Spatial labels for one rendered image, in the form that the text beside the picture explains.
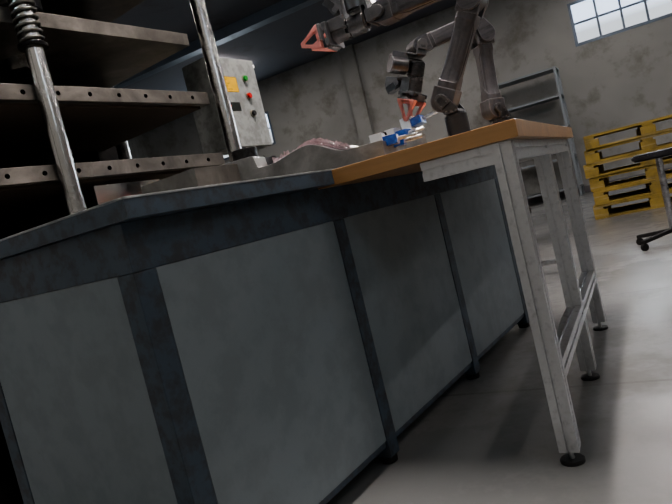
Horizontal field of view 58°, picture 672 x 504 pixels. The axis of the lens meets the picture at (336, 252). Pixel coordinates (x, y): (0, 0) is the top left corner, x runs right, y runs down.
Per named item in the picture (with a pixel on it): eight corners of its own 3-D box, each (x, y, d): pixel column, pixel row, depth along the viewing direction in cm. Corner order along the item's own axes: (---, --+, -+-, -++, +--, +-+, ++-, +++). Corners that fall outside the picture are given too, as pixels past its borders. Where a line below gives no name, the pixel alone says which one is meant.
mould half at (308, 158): (402, 160, 190) (394, 126, 189) (385, 159, 165) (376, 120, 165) (261, 197, 205) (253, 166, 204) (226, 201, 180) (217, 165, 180)
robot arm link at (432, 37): (411, 37, 203) (483, 4, 210) (401, 46, 212) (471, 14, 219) (427, 71, 205) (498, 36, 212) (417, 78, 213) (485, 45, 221)
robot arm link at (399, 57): (394, 68, 201) (396, 32, 201) (385, 75, 209) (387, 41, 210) (426, 73, 204) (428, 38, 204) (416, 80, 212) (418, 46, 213)
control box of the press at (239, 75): (331, 362, 288) (257, 58, 279) (294, 385, 263) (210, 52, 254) (296, 364, 301) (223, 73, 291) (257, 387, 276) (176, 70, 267)
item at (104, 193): (171, 225, 217) (159, 178, 216) (107, 238, 195) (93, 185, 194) (92, 248, 246) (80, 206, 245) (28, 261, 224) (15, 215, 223)
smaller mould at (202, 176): (244, 190, 153) (237, 163, 152) (201, 197, 140) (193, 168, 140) (191, 206, 164) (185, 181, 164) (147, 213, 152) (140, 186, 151)
